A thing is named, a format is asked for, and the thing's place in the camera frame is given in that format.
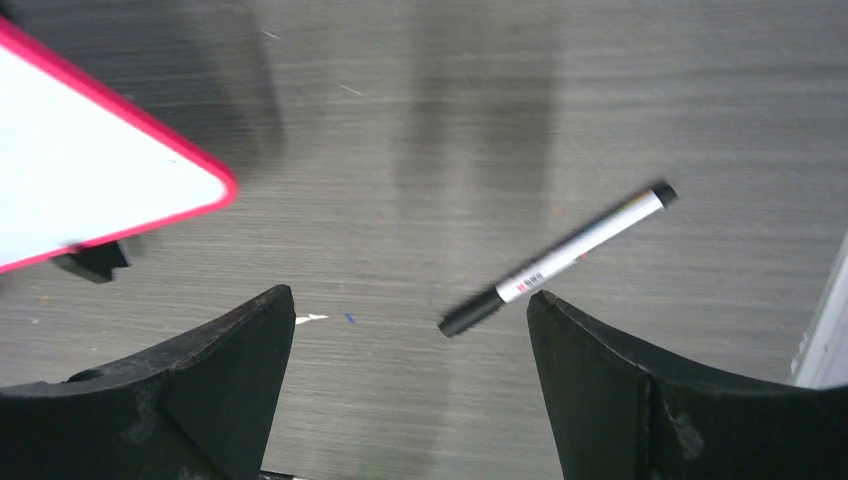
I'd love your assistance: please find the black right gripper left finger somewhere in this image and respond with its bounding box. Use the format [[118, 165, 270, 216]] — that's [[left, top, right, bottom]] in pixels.
[[1, 285, 296, 479]]

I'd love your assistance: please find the black white whiteboard marker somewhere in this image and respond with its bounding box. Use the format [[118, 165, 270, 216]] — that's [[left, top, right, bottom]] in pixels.
[[438, 180, 677, 338]]

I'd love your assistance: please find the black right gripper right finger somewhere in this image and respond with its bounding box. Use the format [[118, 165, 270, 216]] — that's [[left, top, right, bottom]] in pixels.
[[527, 291, 847, 479]]

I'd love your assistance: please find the black whiteboard stand foot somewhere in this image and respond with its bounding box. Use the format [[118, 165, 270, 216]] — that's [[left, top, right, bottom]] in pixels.
[[51, 241, 130, 284]]

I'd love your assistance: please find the pink framed whiteboard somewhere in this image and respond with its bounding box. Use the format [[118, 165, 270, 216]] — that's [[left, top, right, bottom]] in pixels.
[[1, 20, 238, 272]]

